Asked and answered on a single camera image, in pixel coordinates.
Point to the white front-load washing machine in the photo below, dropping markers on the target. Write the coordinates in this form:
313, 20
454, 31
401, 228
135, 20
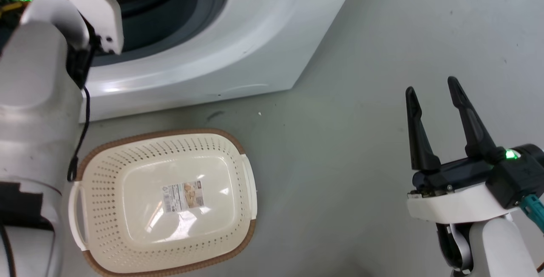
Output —
238, 43

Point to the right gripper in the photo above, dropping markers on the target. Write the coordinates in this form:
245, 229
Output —
471, 187

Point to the cream perforated laundry basket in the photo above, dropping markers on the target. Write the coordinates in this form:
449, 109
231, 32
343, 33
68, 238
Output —
165, 200

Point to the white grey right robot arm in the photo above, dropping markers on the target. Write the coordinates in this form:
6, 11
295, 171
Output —
497, 247

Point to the product label sticker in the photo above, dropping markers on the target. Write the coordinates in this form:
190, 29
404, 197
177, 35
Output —
183, 196

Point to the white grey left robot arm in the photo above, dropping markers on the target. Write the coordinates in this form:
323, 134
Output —
38, 111

